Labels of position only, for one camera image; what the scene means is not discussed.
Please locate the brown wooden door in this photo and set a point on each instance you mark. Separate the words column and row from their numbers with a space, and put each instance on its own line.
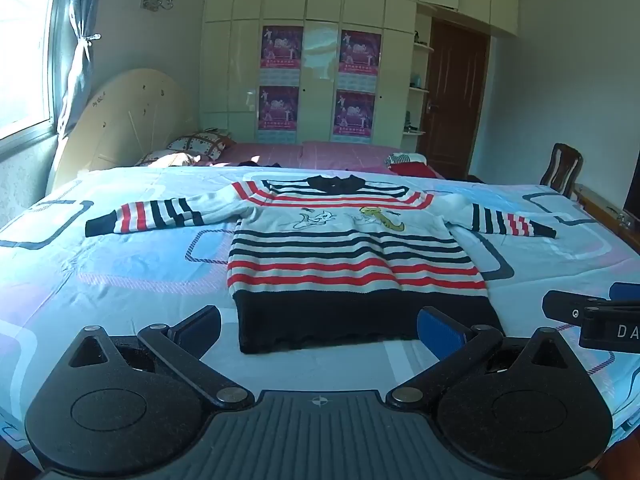
column 455, row 95

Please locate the light blue patterned blanket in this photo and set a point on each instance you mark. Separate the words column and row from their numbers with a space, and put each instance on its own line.
column 125, row 270

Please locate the window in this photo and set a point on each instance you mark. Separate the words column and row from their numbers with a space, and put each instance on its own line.
column 22, row 45

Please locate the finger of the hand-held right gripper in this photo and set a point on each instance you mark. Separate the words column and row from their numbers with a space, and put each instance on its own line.
column 565, row 307
column 626, row 292

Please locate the blue curtain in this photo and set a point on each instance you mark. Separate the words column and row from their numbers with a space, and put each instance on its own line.
column 75, row 60

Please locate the black clothes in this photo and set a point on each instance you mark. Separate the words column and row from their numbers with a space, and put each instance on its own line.
column 260, row 164

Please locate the white patterned pillow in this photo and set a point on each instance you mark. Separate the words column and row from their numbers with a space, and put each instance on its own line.
column 167, row 159

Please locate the plaid pillow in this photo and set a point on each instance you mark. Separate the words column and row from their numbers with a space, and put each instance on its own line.
column 202, row 144

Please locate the wooden chair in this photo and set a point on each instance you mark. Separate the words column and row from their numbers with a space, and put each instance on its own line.
column 560, row 165

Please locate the pink bedspread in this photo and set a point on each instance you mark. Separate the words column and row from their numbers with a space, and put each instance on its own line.
column 325, row 155

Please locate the green striped cloth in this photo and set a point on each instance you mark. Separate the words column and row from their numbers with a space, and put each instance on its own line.
column 402, row 158

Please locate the wooden side table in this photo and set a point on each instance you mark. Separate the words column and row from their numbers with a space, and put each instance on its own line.
column 600, row 205

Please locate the purple wall poster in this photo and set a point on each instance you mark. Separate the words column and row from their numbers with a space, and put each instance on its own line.
column 281, row 52
column 354, row 115
column 278, row 112
column 360, row 57

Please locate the cream wardrobe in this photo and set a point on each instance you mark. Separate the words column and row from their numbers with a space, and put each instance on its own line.
column 320, row 5

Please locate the corner shelf unit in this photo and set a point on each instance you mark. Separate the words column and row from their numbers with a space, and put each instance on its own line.
column 417, row 90

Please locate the red cloth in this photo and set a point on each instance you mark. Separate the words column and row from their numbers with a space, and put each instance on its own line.
column 420, row 169

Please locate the striped knit sweater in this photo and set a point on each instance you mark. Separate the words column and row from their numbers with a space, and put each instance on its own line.
column 350, row 260

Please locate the round beige headboard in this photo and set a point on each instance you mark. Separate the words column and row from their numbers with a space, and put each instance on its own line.
column 125, row 120

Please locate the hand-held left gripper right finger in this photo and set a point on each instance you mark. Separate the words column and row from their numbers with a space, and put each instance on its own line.
column 440, row 332

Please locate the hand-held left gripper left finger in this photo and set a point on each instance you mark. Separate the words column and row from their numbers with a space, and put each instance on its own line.
column 200, row 329

